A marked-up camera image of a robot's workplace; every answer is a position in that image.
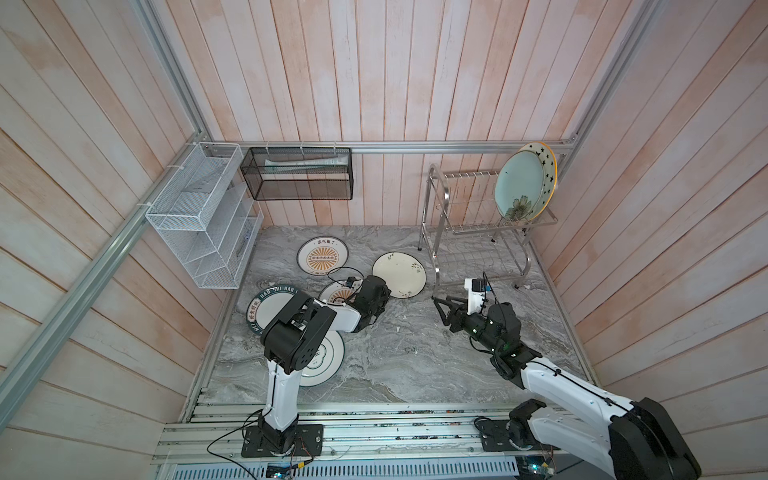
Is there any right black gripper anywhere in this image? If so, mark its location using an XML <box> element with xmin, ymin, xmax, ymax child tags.
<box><xmin>435</xmin><ymin>293</ymin><xmax>499</xmax><ymax>356</ymax></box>

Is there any cream plate with red berries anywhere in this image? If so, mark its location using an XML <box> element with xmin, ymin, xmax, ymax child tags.
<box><xmin>372</xmin><ymin>251</ymin><xmax>427</xmax><ymax>299</ymax></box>

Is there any white plate green clover outline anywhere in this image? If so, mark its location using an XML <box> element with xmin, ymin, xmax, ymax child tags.
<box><xmin>300</xmin><ymin>331</ymin><xmax>345</xmax><ymax>387</ymax></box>

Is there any mint green flower plate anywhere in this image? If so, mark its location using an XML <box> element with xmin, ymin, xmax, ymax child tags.
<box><xmin>494</xmin><ymin>151</ymin><xmax>545</xmax><ymax>222</ymax></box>

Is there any white star patterned plate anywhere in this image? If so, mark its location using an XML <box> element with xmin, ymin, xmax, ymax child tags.
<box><xmin>520</xmin><ymin>142</ymin><xmax>558</xmax><ymax>221</ymax></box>

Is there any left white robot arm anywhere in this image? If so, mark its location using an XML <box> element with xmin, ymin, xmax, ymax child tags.
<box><xmin>241</xmin><ymin>275</ymin><xmax>391</xmax><ymax>458</ymax></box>

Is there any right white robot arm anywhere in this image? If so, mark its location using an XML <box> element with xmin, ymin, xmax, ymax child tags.
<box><xmin>433</xmin><ymin>296</ymin><xmax>702</xmax><ymax>479</ymax></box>

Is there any stainless steel dish rack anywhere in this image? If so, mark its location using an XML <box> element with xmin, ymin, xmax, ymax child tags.
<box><xmin>418</xmin><ymin>164</ymin><xmax>558</xmax><ymax>295</ymax></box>

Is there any small sunburst plate far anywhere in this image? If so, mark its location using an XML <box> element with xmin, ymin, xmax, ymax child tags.
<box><xmin>296</xmin><ymin>236</ymin><xmax>349</xmax><ymax>276</ymax></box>

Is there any green rim lettered plate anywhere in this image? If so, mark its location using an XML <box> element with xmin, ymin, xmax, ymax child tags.
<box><xmin>246</xmin><ymin>284</ymin><xmax>299</xmax><ymax>336</ymax></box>

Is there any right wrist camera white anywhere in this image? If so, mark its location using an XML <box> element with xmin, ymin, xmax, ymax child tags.
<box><xmin>464</xmin><ymin>278</ymin><xmax>490</xmax><ymax>315</ymax></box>

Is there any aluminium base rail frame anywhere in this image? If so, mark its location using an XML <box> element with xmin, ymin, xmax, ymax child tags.
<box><xmin>149</xmin><ymin>386</ymin><xmax>649</xmax><ymax>480</ymax></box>

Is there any black wire mesh basket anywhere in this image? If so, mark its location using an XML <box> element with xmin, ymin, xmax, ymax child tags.
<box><xmin>240</xmin><ymin>146</ymin><xmax>354</xmax><ymax>201</ymax></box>

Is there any white wire mesh shelf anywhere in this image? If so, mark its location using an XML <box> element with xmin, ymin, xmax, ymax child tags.
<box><xmin>146</xmin><ymin>142</ymin><xmax>264</xmax><ymax>290</ymax></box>

